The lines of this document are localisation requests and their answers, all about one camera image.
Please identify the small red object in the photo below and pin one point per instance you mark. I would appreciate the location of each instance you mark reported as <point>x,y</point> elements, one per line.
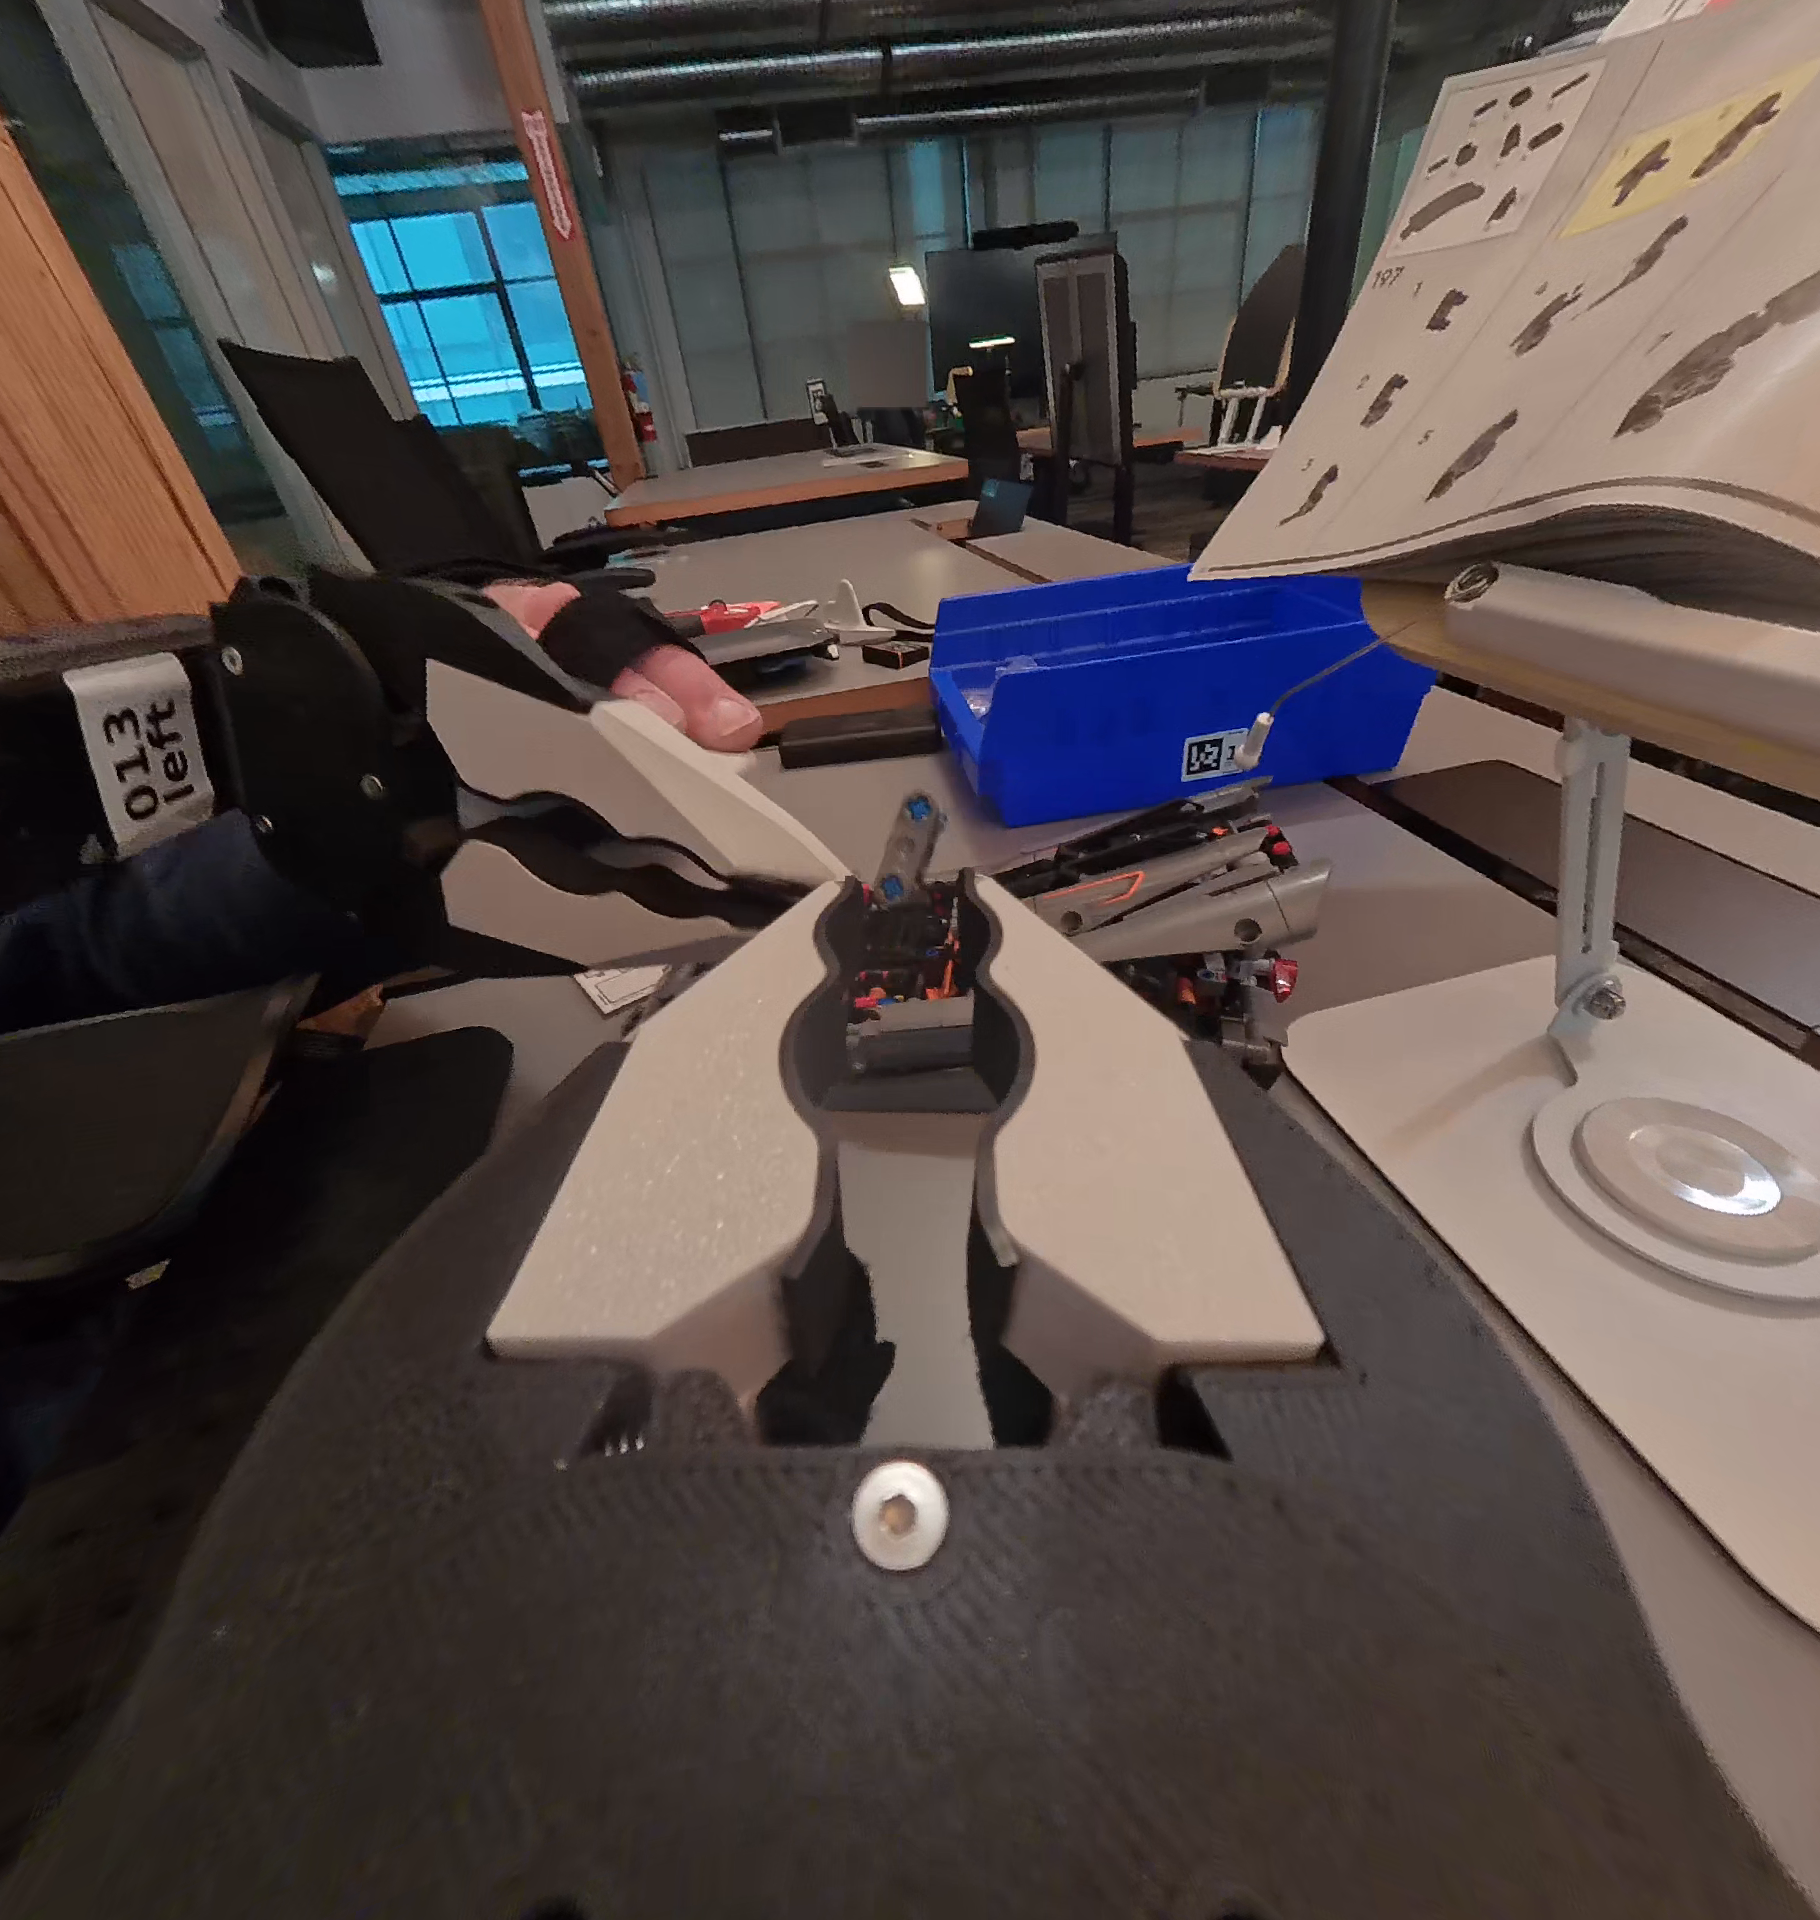
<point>739,615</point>

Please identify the black monitor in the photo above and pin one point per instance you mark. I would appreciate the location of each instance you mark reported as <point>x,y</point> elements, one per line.
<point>984,300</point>

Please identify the black chair armrest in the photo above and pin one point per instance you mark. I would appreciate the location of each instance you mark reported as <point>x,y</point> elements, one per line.
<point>101,1124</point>

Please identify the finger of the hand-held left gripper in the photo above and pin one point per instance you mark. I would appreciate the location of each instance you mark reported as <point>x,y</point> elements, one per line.
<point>671,795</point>
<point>580,931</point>

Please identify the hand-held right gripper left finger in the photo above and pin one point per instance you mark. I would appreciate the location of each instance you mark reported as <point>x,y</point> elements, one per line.
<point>671,1201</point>

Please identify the tall grey cabinet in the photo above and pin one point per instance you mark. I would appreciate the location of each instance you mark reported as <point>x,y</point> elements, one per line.
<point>1083,345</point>

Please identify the black beam with blue pins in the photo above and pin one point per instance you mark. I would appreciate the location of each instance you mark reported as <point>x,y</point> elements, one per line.
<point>910,848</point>

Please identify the white book stand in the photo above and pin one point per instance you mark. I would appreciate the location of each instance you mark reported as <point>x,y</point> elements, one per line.
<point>1450,1140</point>

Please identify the wooden pillar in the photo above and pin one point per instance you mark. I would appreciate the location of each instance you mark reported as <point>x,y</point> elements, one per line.
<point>55,420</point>

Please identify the blue storage bin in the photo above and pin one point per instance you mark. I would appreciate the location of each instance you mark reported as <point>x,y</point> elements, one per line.
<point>1121,705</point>

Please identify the lego instruction booklet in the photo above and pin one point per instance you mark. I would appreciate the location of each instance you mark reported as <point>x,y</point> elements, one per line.
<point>1570,375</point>

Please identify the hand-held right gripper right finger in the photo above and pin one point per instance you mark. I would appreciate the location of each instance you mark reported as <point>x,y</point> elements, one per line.
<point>1150,1201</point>

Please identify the wooden background desk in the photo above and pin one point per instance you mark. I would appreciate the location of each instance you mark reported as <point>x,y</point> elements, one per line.
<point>790,481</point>

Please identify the black perforated mat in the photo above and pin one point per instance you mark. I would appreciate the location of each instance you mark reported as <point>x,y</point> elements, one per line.
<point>325,1201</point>

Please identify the person's left hand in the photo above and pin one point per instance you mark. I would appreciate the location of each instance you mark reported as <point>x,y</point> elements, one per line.
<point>701,705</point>

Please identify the white toy airplane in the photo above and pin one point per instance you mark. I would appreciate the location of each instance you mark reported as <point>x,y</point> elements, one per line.
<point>850,615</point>

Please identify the small black box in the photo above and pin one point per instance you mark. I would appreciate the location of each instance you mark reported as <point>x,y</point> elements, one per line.
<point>898,655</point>

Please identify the red fire extinguisher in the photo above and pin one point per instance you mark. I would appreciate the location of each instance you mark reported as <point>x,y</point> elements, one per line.
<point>636,402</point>

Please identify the grey lego car model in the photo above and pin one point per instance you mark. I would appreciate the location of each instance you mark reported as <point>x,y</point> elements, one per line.
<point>1180,915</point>

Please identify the lego sticker sheet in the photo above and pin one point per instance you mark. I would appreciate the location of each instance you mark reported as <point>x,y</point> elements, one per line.
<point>624,990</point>

